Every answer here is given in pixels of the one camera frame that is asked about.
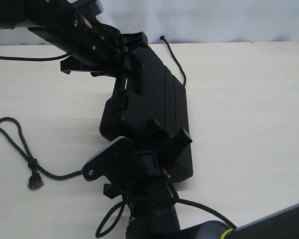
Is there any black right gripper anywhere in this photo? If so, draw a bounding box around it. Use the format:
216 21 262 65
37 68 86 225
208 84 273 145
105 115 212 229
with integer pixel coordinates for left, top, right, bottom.
103 118 192 200

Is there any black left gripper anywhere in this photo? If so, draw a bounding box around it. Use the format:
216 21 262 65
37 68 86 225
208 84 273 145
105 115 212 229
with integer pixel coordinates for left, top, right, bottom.
27 4 148 77

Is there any black plastic carrying case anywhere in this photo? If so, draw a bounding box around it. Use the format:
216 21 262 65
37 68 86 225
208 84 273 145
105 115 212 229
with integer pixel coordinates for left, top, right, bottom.
99 45 194 184

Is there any black cord with loop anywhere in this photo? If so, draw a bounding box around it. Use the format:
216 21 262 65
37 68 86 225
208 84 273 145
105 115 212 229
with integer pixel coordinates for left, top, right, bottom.
0 35 187 191

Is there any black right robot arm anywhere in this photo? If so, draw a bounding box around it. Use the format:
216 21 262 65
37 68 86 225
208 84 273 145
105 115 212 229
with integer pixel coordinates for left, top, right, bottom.
100 119 299 239

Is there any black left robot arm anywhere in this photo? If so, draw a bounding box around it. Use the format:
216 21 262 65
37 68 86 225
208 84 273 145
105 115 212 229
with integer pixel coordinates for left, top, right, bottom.
0 0 149 77

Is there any white backdrop curtain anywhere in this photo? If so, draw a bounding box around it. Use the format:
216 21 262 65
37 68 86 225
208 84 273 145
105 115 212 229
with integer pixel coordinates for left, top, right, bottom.
0 0 299 47

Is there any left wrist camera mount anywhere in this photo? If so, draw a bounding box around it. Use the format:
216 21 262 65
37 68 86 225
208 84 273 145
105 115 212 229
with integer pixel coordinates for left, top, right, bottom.
69 0 104 16

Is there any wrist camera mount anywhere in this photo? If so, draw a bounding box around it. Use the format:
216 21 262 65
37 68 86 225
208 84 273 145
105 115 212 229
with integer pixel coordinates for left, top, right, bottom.
82 136 138 188
69 0 104 16

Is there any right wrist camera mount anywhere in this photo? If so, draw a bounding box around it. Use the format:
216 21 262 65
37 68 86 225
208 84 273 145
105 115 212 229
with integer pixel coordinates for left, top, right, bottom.
82 136 138 188

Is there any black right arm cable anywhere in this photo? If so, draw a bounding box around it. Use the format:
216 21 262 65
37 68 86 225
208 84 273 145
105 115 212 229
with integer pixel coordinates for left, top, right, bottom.
96 174 239 239

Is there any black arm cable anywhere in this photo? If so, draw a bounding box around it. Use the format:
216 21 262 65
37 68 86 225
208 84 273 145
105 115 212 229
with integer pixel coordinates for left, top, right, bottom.
0 53 68 62
96 174 239 239

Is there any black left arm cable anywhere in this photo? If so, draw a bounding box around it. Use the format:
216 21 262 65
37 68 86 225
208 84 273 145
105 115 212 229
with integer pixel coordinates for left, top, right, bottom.
0 53 68 62

